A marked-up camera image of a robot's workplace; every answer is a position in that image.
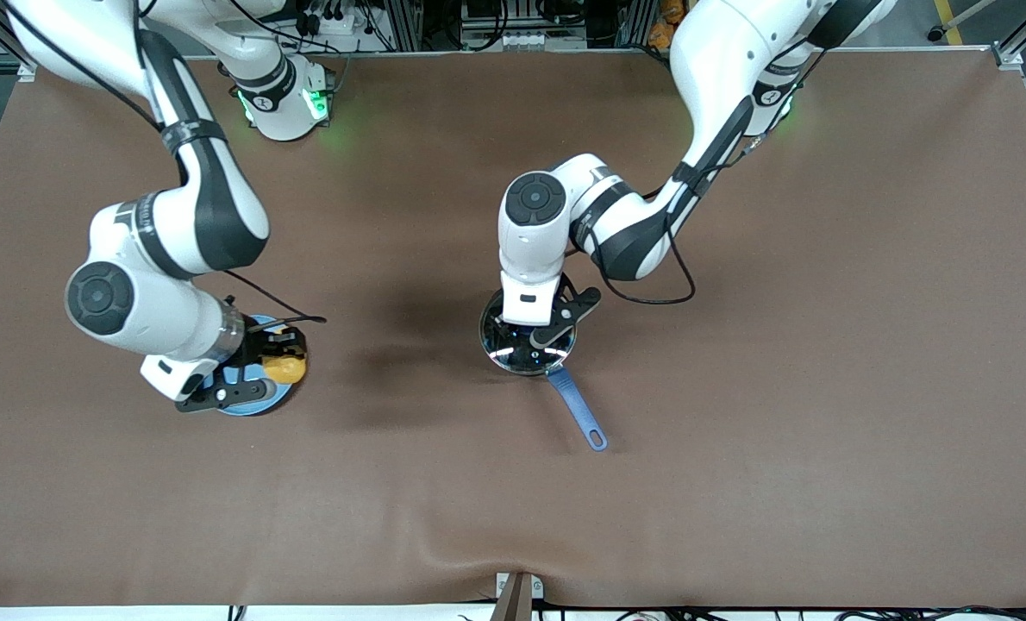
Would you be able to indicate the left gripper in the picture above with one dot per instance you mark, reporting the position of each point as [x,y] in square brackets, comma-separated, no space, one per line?
[500,329]

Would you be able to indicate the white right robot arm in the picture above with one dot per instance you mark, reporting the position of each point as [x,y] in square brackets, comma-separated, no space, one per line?
[203,198]

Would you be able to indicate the bag of orange fruits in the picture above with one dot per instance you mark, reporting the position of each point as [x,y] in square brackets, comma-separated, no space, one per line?
[668,17]

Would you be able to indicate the white power strip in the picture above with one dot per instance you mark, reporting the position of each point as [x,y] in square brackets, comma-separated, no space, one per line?
[328,17]

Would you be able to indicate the blue round plate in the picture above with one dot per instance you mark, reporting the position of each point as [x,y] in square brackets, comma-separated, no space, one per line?
[239,373]

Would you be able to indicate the metal table clamp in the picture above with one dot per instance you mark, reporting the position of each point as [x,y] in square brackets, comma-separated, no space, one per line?
[517,595]

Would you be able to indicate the glass lid with blue knob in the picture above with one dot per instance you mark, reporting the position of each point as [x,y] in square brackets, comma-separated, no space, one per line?
[522,358]

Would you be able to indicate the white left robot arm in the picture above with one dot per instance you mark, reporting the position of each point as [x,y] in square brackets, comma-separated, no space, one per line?
[720,78]

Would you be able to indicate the yellow potato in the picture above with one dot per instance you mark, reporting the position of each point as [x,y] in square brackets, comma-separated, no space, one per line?
[285,369]

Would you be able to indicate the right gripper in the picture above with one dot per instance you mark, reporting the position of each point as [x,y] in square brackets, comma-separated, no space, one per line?
[259,343]

